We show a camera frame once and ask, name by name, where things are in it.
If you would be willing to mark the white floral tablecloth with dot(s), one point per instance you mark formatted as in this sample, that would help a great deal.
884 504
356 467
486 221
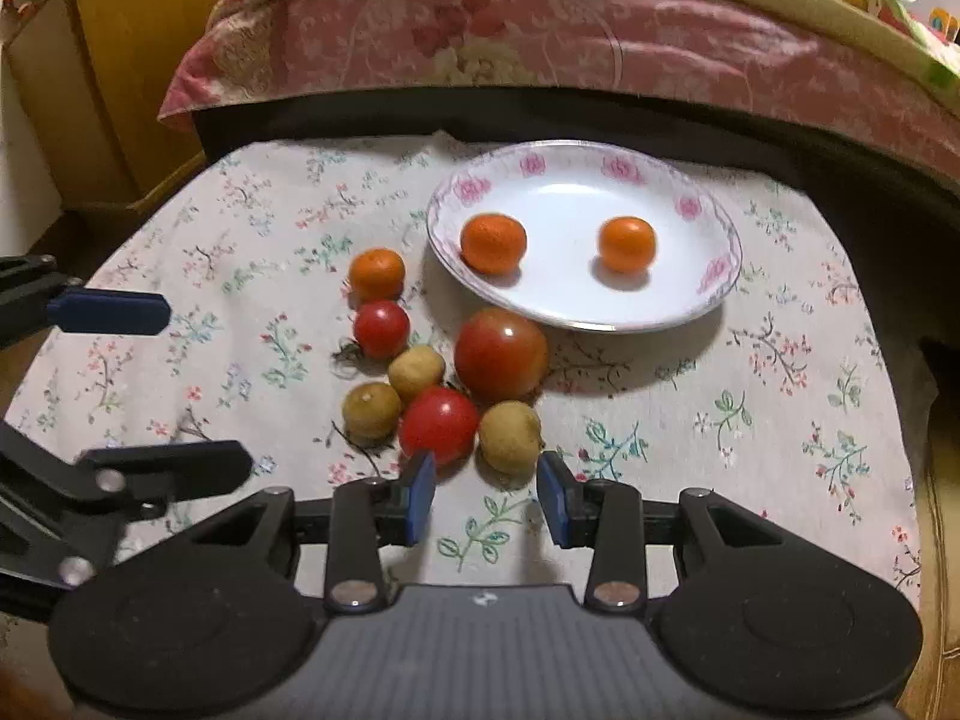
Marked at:
225 240

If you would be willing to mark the orange tangerine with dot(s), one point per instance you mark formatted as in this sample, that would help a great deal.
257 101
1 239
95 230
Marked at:
491 242
377 275
627 244

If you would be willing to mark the pink floral quilt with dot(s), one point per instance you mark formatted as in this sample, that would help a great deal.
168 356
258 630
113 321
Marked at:
525 30

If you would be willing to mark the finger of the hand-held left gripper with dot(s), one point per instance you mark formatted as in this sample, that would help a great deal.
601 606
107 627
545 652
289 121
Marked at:
112 313
172 465

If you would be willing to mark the white floral rim plate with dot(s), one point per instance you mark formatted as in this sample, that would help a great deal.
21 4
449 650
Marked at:
562 195

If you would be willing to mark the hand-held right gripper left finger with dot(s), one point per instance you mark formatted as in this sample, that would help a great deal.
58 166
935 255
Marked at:
420 499

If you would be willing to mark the large red tomato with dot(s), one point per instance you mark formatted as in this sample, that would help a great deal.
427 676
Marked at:
501 354

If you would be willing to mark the dark bed base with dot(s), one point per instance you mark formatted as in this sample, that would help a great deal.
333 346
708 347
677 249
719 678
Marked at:
337 116

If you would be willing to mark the small red tomato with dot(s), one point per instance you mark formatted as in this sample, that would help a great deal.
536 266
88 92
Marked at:
439 426
381 328

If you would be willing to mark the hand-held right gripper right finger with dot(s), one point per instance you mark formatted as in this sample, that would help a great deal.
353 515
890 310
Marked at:
551 499

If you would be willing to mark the wooden cabinet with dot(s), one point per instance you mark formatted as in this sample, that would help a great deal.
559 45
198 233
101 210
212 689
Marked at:
135 52

